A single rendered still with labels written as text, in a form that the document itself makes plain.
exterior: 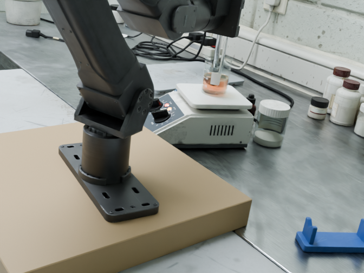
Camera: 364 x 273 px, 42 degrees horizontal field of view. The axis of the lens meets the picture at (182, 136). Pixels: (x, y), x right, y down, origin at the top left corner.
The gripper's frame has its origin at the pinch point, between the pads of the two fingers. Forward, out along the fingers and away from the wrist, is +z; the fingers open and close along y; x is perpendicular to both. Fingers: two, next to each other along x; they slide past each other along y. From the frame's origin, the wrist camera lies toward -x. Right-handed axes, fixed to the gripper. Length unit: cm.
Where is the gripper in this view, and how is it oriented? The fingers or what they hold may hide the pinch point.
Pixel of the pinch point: (232, 10)
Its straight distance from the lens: 87.9
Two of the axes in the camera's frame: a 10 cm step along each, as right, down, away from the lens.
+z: 4.8, -2.4, 8.4
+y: -8.6, -2.9, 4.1
